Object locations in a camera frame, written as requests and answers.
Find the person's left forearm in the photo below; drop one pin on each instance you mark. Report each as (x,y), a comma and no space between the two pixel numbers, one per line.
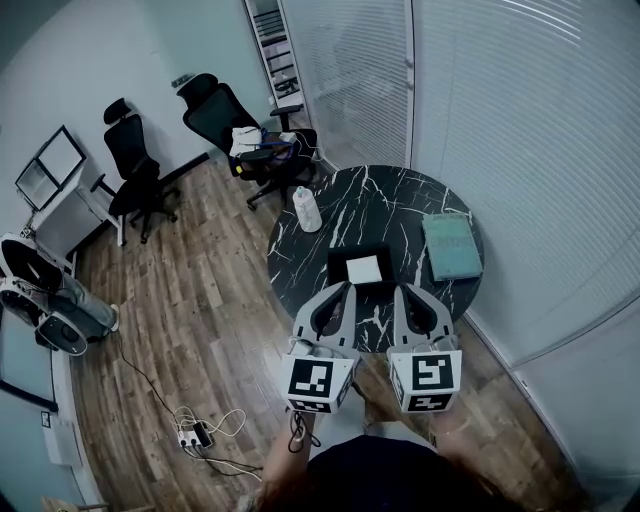
(282,455)

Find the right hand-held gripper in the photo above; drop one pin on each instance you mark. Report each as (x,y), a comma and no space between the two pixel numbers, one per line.
(427,380)

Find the white power strip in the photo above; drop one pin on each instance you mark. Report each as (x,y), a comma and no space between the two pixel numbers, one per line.
(189,437)

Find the white cloth bundle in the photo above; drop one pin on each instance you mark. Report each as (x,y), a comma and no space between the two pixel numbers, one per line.
(245,139)

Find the black office chair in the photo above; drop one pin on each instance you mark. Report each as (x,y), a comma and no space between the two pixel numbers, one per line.
(235,125)
(137,175)

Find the metal shelf rack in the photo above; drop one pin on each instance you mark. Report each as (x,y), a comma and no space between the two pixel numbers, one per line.
(277,55)

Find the white tissue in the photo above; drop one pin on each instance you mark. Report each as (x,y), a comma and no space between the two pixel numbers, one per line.
(362,270)

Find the person's dark shirt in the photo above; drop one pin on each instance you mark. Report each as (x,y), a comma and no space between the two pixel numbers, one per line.
(380,475)

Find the white patterned bottle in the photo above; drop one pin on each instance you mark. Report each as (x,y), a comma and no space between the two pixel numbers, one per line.
(306,210)

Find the black power adapter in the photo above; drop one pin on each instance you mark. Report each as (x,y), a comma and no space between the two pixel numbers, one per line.
(202,431)

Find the person's right forearm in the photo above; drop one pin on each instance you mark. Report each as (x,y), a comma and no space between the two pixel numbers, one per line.
(452,435)

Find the black framed board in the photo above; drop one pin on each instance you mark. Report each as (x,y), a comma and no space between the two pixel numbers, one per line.
(50,167)

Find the green book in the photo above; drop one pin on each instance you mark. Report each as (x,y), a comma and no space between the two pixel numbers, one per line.
(452,247)

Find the white wall panel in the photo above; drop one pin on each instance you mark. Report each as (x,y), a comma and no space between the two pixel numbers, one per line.
(62,442)

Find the white round device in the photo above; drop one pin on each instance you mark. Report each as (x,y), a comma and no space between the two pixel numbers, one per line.
(60,335)

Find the white small box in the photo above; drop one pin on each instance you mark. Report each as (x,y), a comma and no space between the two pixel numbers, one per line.
(289,136)

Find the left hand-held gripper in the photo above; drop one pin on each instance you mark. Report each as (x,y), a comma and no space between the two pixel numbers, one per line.
(320,382)

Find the white window blinds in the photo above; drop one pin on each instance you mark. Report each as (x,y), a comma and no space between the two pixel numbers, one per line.
(525,150)

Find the black container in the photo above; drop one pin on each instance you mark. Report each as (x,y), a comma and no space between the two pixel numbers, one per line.
(337,265)

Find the white desk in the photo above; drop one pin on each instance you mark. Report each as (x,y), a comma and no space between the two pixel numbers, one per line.
(75,215)

